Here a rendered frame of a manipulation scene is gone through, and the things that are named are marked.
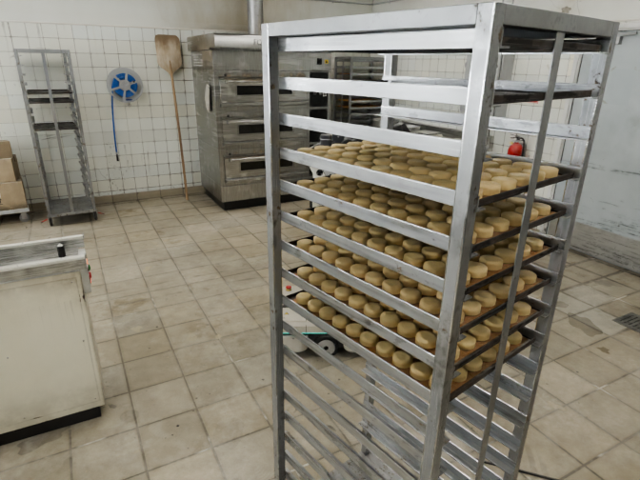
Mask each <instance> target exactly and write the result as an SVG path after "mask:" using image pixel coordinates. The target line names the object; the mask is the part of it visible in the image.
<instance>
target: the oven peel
mask: <svg viewBox="0 0 640 480"><path fill-rule="evenodd" d="M154 41H155V48H156V56H157V63H158V65H159V66H160V67H161V68H162V69H164V70H166V71H167V72H168V73H169V74H170V79H171V85H172V93H173V100H174V106H175V114H176V122H177V128H178V136H179V144H180V151H181V159H182V168H183V175H184V184H185V193H186V200H189V197H188V188H187V179H186V171H185V163H184V154H183V147H182V139H181V131H180V124H179V116H178V109H177V102H176V95H175V87H174V81H173V74H174V72H175V71H176V70H178V69H179V68H180V67H181V66H182V56H181V49H180V41H179V38H178V37H177V36H176V35H167V34H157V35H155V37H154Z"/></svg>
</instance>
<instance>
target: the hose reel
mask: <svg viewBox="0 0 640 480"><path fill-rule="evenodd" d="M107 89H108V91H109V93H110V95H111V113H112V126H113V136H114V145H115V153H116V160H117V161H119V158H118V151H117V146H116V138H115V128H114V116H113V98H115V99H116V100H118V101H120V102H124V103H128V107H130V106H131V102H134V101H136V100H137V99H138V98H139V97H140V96H141V94H142V92H143V82H142V80H141V78H140V76H139V75H138V74H137V73H136V72H135V71H134V70H131V69H128V68H117V69H114V70H112V71H111V72H110V73H109V75H108V77H107Z"/></svg>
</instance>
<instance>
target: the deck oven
mask: <svg viewBox="0 0 640 480"><path fill-rule="evenodd" d="M187 42H188V50H192V51H191V64H192V76H193V87H194V100H195V111H196V124H197V135H198V147H199V159H200V171H201V182H202V186H203V187H204V188H205V189H206V195H208V196H209V197H210V198H211V199H212V200H213V201H214V202H215V203H217V204H218V205H219V206H220V207H221V208H222V209H223V210H236V209H243V208H250V207H258V206H265V205H267V192H266V158H265V125H264V92H263V59H262V35H260V34H238V33H216V32H213V33H207V34H201V35H195V36H190V37H187ZM278 76H280V77H298V78H316V79H331V52H330V51H278ZM209 80H210V111H208V110H207V107H206V100H205V96H206V85H207V84H209V82H208V81H209ZM279 112H281V113H286V114H293V115H299V116H306V117H312V118H318V119H325V120H330V93H324V92H313V91H301V90H280V89H279ZM321 133H323V132H320V131H314V130H304V129H299V128H295V127H289V126H284V125H279V135H280V147H281V148H285V149H289V150H298V149H301V148H310V147H312V146H313V145H315V144H318V143H319V136H320V135H321ZM323 134H329V133H323ZM311 178H312V171H311V170H310V167H309V166H306V165H302V164H299V163H295V162H291V161H289V160H285V159H282V158H280V179H281V180H284V181H287V182H295V181H299V180H306V179H311ZM300 200H307V199H304V198H301V197H298V196H296V195H293V194H290V193H287V192H285V191H282V190H281V203H286V202H293V201H300Z"/></svg>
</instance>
